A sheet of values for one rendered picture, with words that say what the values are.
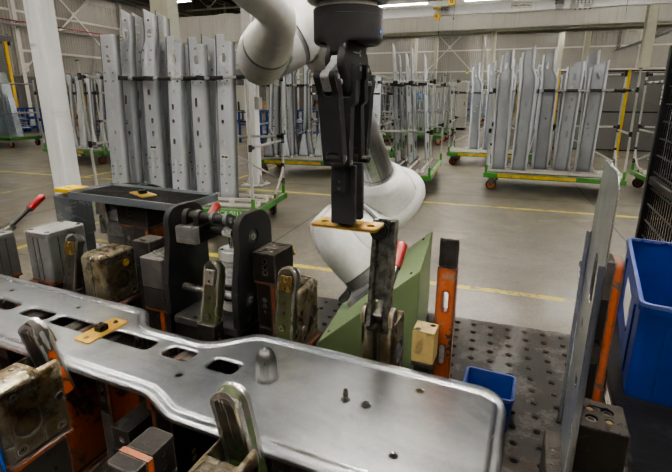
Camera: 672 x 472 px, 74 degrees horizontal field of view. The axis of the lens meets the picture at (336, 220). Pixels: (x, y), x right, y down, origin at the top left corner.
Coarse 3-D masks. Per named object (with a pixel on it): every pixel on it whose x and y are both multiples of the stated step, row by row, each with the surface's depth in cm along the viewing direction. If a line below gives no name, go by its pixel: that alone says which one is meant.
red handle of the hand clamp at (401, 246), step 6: (402, 246) 79; (396, 252) 79; (402, 252) 79; (396, 258) 78; (402, 258) 78; (396, 264) 77; (396, 270) 77; (396, 276) 77; (378, 300) 73; (378, 306) 72; (372, 312) 72; (378, 312) 72; (378, 318) 72
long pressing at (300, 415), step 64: (0, 320) 83; (128, 320) 83; (128, 384) 65; (192, 384) 65; (256, 384) 65; (320, 384) 65; (384, 384) 65; (448, 384) 64; (320, 448) 53; (384, 448) 53; (448, 448) 53
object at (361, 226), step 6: (312, 222) 55; (318, 222) 55; (324, 222) 55; (330, 222) 55; (360, 222) 55; (366, 222) 55; (372, 222) 55; (378, 222) 55; (336, 228) 54; (342, 228) 53; (348, 228) 53; (354, 228) 53; (360, 228) 53; (366, 228) 53; (372, 228) 53; (378, 228) 53
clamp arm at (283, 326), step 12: (288, 276) 79; (300, 276) 80; (288, 288) 79; (276, 300) 80; (288, 300) 79; (276, 312) 80; (288, 312) 79; (276, 324) 81; (288, 324) 80; (276, 336) 81; (288, 336) 80
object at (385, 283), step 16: (384, 224) 67; (384, 240) 71; (384, 256) 71; (384, 272) 71; (368, 288) 71; (384, 288) 71; (368, 304) 72; (384, 304) 71; (368, 320) 72; (384, 320) 71
